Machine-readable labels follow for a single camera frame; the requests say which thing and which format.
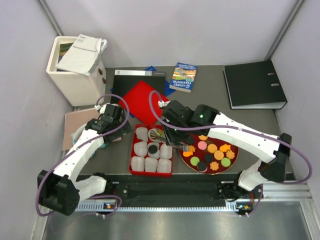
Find pink macaron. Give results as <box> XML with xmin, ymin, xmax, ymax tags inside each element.
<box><xmin>197</xmin><ymin>141</ymin><xmax>207</xmax><ymax>151</ymax></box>

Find white paper cup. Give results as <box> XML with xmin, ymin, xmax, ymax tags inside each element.
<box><xmin>159</xmin><ymin>144</ymin><xmax>173</xmax><ymax>160</ymax></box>
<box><xmin>135</xmin><ymin>127</ymin><xmax>149</xmax><ymax>143</ymax></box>
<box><xmin>156</xmin><ymin>158</ymin><xmax>172</xmax><ymax>174</ymax></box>
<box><xmin>144</xmin><ymin>157</ymin><xmax>158</xmax><ymax>173</ymax></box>
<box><xmin>147</xmin><ymin>142</ymin><xmax>160</xmax><ymax>159</ymax></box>
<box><xmin>133</xmin><ymin>141</ymin><xmax>148</xmax><ymax>157</ymax></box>
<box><xmin>130</xmin><ymin>156</ymin><xmax>145</xmax><ymax>172</ymax></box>
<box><xmin>147</xmin><ymin>128</ymin><xmax>166</xmax><ymax>143</ymax></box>

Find black flat notebook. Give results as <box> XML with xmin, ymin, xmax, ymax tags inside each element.
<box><xmin>110</xmin><ymin>69</ymin><xmax>167</xmax><ymax>105</ymax></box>

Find blue paperback book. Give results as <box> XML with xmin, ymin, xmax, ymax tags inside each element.
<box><xmin>169</xmin><ymin>62</ymin><xmax>198</xmax><ymax>93</ymax></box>

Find red cookie box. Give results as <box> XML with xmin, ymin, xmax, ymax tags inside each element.
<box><xmin>128</xmin><ymin>124</ymin><xmax>173</xmax><ymax>178</ymax></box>

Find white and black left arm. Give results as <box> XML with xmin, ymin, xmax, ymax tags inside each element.
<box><xmin>35</xmin><ymin>103</ymin><xmax>132</xmax><ymax>216</ymax></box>

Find light blue headphones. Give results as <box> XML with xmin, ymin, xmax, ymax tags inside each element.
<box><xmin>70</xmin><ymin>124</ymin><xmax>107</xmax><ymax>158</ymax></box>

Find orange fish cookie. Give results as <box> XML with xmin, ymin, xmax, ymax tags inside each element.
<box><xmin>219</xmin><ymin>144</ymin><xmax>231</xmax><ymax>153</ymax></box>

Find red box lid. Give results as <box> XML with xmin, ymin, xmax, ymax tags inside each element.
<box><xmin>123</xmin><ymin>80</ymin><xmax>157</xmax><ymax>125</ymax></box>

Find white paper manual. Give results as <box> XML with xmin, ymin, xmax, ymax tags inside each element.
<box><xmin>56</xmin><ymin>34</ymin><xmax>108</xmax><ymax>77</ymax></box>

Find orange round cracker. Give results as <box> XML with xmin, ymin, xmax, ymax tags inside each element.
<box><xmin>213</xmin><ymin>150</ymin><xmax>225</xmax><ymax>161</ymax></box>
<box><xmin>198</xmin><ymin>135</ymin><xmax>208</xmax><ymax>141</ymax></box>
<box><xmin>207</xmin><ymin>143</ymin><xmax>218</xmax><ymax>154</ymax></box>

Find green macaron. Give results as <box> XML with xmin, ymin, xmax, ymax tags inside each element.
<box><xmin>190</xmin><ymin>156</ymin><xmax>200</xmax><ymax>167</ymax></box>
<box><xmin>153</xmin><ymin>130</ymin><xmax>165</xmax><ymax>138</ymax></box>
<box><xmin>220</xmin><ymin>157</ymin><xmax>231</xmax><ymax>168</ymax></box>

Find orange flower cookie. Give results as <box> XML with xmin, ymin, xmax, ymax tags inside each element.
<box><xmin>209</xmin><ymin>161</ymin><xmax>220</xmax><ymax>171</ymax></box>
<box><xmin>187</xmin><ymin>145</ymin><xmax>196</xmax><ymax>153</ymax></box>

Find black pink sandwich cookie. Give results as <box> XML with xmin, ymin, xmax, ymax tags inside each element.
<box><xmin>196</xmin><ymin>161</ymin><xmax>208</xmax><ymax>173</ymax></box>

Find orange star cookie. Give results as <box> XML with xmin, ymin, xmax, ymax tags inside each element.
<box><xmin>225</xmin><ymin>150</ymin><xmax>236</xmax><ymax>160</ymax></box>

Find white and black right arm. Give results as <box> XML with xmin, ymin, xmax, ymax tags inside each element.
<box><xmin>158</xmin><ymin>100</ymin><xmax>292</xmax><ymax>200</ymax></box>

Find pink notebook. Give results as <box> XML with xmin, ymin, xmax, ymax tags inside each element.
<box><xmin>61</xmin><ymin>107</ymin><xmax>123</xmax><ymax>151</ymax></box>

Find metal tongs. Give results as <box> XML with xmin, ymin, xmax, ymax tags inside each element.
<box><xmin>150</xmin><ymin>131</ymin><xmax>189</xmax><ymax>152</ymax></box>

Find dark red round plate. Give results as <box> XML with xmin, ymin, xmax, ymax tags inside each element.
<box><xmin>179</xmin><ymin>135</ymin><xmax>239</xmax><ymax>175</ymax></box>

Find white storage box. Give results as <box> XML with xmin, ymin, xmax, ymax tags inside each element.
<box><xmin>46</xmin><ymin>36</ymin><xmax>107</xmax><ymax>107</ymax></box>

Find black ring binder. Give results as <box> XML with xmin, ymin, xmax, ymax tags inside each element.
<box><xmin>223</xmin><ymin>59</ymin><xmax>288</xmax><ymax>110</ymax></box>

